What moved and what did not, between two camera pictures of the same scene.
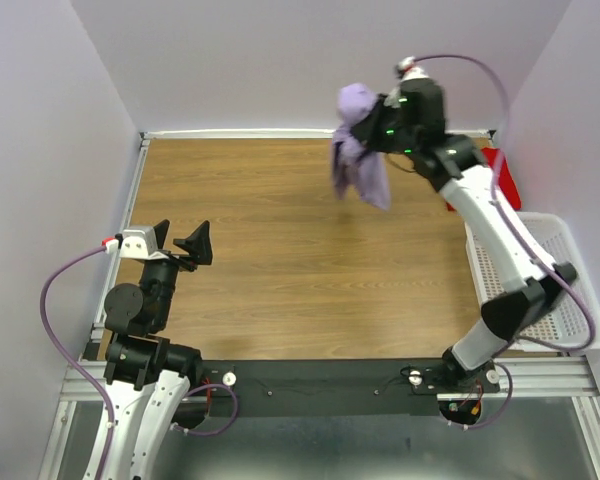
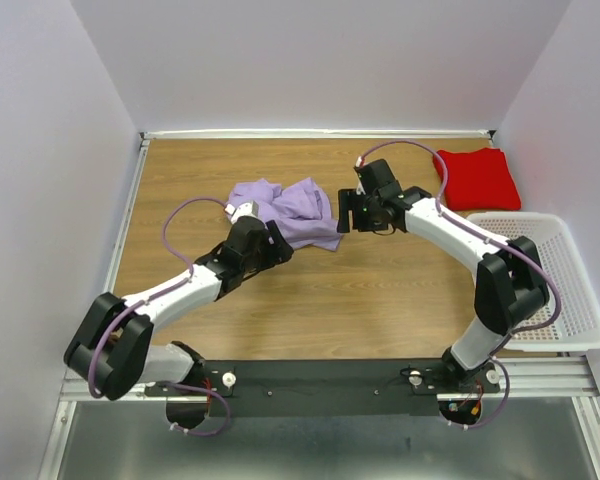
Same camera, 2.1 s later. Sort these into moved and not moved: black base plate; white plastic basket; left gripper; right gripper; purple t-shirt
Moved: left gripper; right gripper; purple t-shirt
Not moved: white plastic basket; black base plate
